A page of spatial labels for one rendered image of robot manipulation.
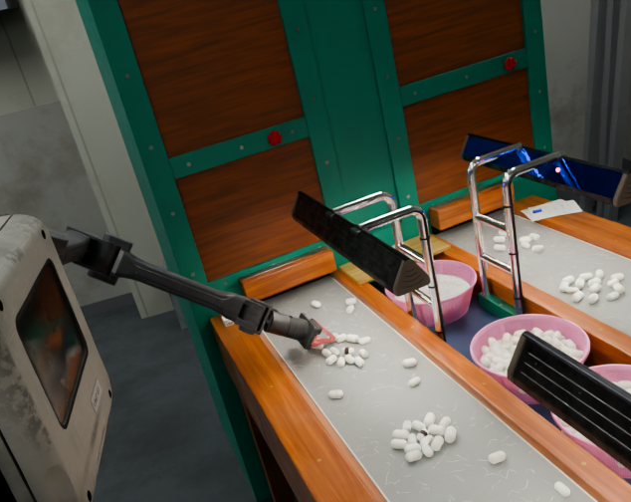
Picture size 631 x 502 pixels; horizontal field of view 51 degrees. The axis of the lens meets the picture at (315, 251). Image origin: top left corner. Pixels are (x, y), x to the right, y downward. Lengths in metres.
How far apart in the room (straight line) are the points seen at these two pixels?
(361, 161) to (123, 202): 2.00
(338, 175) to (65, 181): 2.34
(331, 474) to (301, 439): 0.14
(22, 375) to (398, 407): 0.94
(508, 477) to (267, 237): 1.06
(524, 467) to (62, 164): 3.27
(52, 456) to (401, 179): 1.58
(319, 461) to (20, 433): 0.75
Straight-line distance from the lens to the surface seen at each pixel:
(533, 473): 1.35
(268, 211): 2.02
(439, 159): 2.24
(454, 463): 1.38
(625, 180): 1.61
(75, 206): 4.14
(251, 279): 2.00
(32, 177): 4.13
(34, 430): 0.80
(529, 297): 1.82
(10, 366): 0.77
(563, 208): 2.33
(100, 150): 3.77
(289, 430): 1.50
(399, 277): 1.31
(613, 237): 2.11
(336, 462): 1.39
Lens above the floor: 1.67
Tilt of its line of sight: 23 degrees down
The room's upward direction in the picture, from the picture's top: 14 degrees counter-clockwise
